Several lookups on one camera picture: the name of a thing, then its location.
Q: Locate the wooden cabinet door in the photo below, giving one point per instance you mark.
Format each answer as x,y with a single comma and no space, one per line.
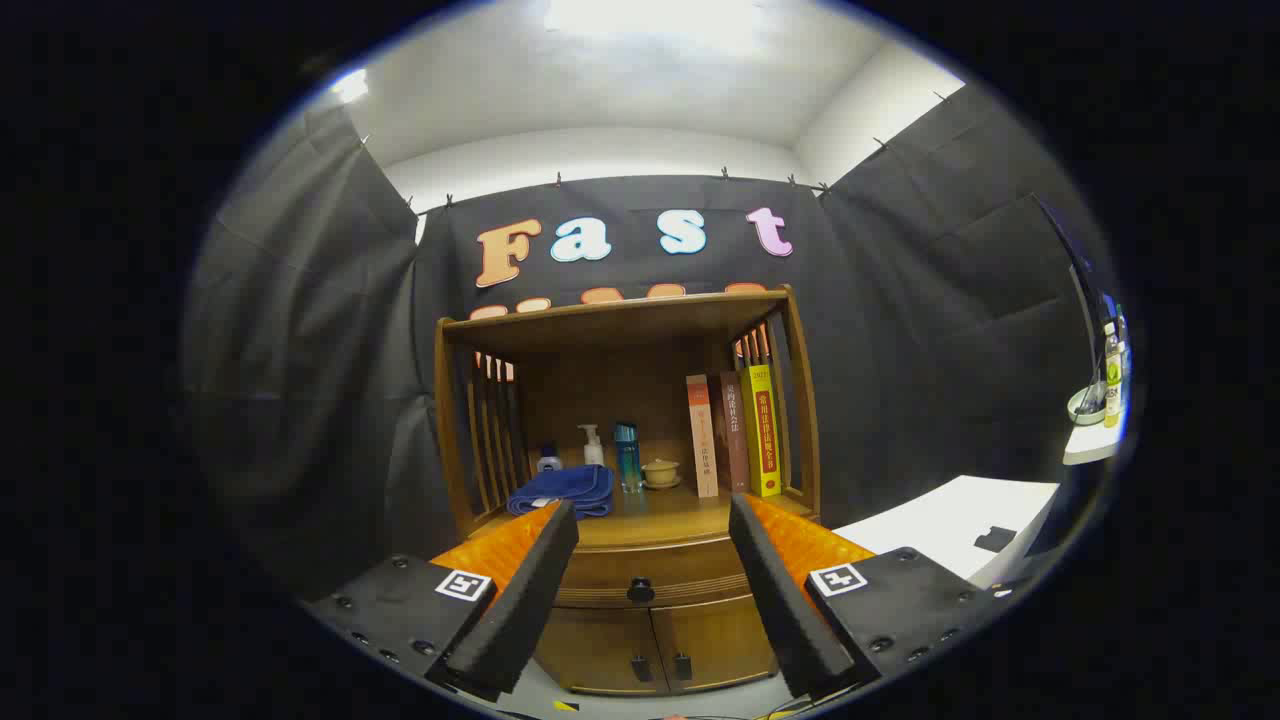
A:
595,650
720,640

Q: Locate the small blue-capped bottle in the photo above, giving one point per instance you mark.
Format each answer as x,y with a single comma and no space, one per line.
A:
549,462

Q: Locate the green drink bottle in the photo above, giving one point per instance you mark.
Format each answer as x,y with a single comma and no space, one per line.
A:
1112,385

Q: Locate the yellow lidded tea cup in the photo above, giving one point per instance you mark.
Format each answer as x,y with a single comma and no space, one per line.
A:
661,473

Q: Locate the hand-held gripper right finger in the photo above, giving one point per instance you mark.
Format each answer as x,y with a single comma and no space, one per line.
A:
785,610

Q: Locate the blue glass bottle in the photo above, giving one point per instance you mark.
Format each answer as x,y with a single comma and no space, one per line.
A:
628,460

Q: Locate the folded blue towel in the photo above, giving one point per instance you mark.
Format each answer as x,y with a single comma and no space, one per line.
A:
565,490

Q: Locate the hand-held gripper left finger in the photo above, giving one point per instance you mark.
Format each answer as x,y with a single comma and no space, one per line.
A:
520,610

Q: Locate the white shelf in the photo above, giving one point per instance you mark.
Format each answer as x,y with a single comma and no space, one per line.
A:
1090,443

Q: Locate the white bowl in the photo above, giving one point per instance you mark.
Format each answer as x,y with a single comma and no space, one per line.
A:
1084,408

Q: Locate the wooden countertop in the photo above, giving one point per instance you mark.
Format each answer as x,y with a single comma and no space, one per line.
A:
660,512

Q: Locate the white table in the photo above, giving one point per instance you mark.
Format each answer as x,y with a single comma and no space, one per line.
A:
930,520

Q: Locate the wooden drawer with black knob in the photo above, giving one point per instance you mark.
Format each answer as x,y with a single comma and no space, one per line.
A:
600,572

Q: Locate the yellow book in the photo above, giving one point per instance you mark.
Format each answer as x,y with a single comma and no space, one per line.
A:
764,435

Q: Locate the beige book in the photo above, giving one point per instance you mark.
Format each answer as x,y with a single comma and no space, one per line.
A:
702,440

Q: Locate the white pump bottle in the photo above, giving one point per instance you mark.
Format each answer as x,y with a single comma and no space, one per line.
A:
593,452

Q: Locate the brown book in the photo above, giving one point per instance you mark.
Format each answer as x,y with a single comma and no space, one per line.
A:
734,435

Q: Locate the wooden cabinet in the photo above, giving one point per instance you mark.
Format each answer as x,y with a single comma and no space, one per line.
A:
600,400

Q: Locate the small black block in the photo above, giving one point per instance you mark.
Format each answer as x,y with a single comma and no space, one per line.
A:
995,539

